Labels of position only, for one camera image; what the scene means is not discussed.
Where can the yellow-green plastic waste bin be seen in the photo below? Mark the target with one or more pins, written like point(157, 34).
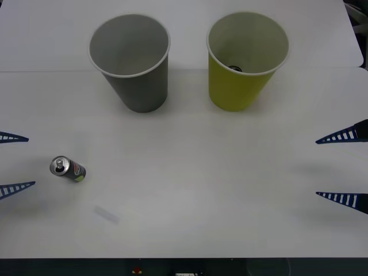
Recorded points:
point(235, 89)

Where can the grey drink can green mark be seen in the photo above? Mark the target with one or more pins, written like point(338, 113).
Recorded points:
point(69, 170)

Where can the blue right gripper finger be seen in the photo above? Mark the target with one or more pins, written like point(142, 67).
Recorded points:
point(362, 202)
point(360, 130)

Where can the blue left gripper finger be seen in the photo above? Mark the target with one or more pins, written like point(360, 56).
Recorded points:
point(27, 184)
point(23, 139)

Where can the red button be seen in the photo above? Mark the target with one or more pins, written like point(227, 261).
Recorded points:
point(137, 270)

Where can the grey plastic waste bin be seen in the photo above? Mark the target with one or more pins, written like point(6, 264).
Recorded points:
point(135, 86)

